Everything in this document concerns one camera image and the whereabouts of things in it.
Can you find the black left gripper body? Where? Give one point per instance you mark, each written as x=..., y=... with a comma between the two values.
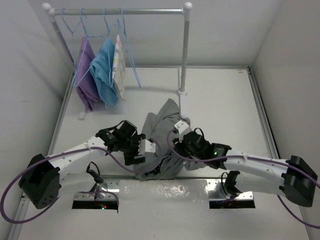
x=129, y=147

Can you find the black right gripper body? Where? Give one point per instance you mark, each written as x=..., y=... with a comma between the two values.
x=184, y=151

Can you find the grey t shirt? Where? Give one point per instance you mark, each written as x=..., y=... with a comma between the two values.
x=163, y=164

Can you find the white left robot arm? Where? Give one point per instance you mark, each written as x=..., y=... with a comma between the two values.
x=47, y=178

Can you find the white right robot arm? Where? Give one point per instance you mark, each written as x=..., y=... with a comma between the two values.
x=291, y=178

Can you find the purple hanging shirt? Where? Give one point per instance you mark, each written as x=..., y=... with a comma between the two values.
x=85, y=85

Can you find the white patterned hanging shirt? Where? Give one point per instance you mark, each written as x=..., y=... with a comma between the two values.
x=118, y=68

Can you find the blue hanger with purple shirt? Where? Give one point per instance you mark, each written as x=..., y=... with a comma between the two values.
x=83, y=21

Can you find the blue hanging shirt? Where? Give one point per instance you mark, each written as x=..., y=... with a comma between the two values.
x=99, y=70

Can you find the white metal clothes rack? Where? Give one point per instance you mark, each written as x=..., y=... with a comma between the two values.
x=185, y=11

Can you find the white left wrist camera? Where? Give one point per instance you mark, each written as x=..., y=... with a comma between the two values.
x=146, y=146

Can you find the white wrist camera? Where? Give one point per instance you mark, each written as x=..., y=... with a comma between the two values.
x=182, y=128
x=146, y=146

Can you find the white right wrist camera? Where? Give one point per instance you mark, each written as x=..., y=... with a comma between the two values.
x=182, y=128

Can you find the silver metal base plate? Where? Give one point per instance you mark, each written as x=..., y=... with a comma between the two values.
x=114, y=188

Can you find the empty blue wire hanger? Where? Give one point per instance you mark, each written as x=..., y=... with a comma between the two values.
x=128, y=49

